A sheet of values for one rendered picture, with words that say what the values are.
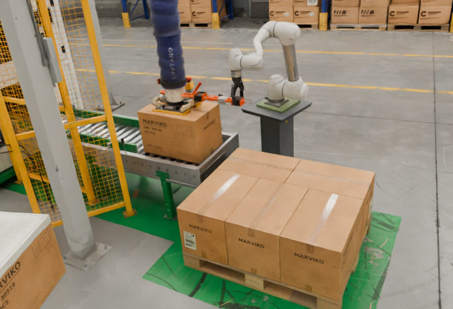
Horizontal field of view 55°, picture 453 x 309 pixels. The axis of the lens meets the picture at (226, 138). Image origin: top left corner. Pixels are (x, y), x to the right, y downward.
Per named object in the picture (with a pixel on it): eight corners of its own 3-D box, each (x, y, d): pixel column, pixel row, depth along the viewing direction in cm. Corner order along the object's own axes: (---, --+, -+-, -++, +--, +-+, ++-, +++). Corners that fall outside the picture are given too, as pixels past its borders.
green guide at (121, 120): (52, 112, 499) (50, 105, 495) (59, 108, 507) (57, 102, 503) (165, 132, 426) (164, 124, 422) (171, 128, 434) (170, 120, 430)
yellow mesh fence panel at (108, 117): (38, 244, 373) (-49, -10, 279) (38, 237, 381) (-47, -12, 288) (137, 214, 402) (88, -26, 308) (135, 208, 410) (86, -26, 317)
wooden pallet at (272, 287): (184, 265, 336) (182, 251, 330) (241, 197, 413) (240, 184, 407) (338, 318, 282) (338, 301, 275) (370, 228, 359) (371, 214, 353)
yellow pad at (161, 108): (151, 111, 373) (150, 106, 371) (158, 106, 381) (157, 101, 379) (185, 116, 358) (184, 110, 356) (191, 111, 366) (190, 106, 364)
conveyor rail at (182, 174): (15, 145, 462) (9, 129, 453) (19, 143, 465) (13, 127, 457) (198, 189, 357) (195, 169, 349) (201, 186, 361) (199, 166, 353)
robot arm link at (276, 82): (272, 92, 422) (272, 71, 411) (289, 94, 413) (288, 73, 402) (264, 98, 411) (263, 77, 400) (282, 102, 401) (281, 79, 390)
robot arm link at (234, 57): (226, 69, 333) (240, 71, 326) (224, 50, 326) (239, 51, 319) (234, 65, 340) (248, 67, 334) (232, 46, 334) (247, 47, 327)
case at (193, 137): (143, 152, 393) (137, 111, 375) (169, 133, 424) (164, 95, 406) (199, 164, 365) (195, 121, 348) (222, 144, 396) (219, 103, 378)
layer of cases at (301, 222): (182, 251, 330) (176, 208, 312) (240, 185, 407) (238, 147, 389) (338, 301, 276) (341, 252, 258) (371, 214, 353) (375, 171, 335)
